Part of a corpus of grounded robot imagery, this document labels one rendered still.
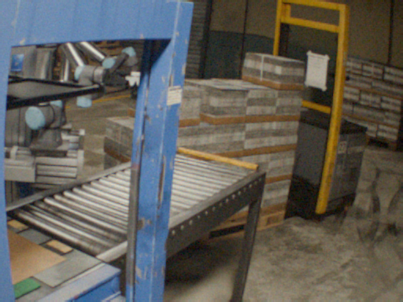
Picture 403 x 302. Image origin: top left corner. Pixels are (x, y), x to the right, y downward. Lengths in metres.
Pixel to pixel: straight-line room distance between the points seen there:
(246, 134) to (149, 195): 2.46
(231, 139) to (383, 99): 4.79
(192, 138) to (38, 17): 2.64
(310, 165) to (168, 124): 3.39
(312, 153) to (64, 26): 3.82
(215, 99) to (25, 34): 2.72
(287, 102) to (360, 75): 4.28
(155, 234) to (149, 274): 0.12
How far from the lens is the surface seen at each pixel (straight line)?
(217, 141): 3.54
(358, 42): 9.79
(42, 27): 0.85
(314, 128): 4.53
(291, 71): 3.95
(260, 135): 3.82
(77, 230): 1.77
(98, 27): 0.97
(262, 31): 10.29
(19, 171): 2.63
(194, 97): 3.34
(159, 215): 1.32
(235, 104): 3.58
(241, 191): 2.41
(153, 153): 1.27
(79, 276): 1.47
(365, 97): 8.16
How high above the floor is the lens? 1.50
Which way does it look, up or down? 14 degrees down
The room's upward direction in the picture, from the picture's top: 7 degrees clockwise
